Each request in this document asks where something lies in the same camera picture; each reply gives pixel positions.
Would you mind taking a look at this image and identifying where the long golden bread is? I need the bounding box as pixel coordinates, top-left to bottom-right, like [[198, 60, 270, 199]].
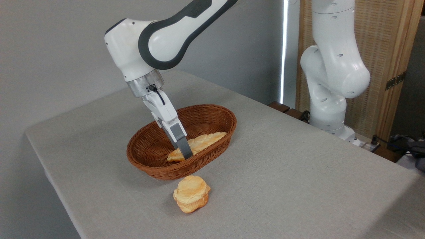
[[167, 132, 227, 163]]

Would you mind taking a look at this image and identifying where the grey tablecloth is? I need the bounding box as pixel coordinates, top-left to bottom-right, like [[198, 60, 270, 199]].
[[25, 70, 425, 239]]

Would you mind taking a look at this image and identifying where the round golden bread bun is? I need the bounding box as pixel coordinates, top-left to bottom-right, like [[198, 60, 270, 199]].
[[173, 175, 211, 213]]

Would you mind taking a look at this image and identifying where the metal screen hinge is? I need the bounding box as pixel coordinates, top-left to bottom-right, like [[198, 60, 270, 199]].
[[385, 71, 406, 91]]

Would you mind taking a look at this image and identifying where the dark brown wooden block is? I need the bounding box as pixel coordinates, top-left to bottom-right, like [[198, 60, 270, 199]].
[[268, 101, 291, 113], [285, 109, 304, 120]]

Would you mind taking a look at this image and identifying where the black cable bundle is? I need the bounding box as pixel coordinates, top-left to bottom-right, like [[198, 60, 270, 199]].
[[372, 132, 425, 172]]

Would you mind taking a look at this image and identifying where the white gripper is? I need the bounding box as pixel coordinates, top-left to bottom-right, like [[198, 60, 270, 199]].
[[142, 90, 194, 160]]

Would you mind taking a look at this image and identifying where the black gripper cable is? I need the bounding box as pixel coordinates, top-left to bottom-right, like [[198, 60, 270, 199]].
[[148, 85, 166, 106]]

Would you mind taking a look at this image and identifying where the wooden woven folding screen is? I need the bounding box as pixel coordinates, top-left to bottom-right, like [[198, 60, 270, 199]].
[[296, 0, 425, 141]]

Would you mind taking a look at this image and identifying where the brown oval wicker basket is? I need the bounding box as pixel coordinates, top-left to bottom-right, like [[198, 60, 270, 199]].
[[127, 104, 237, 181]]

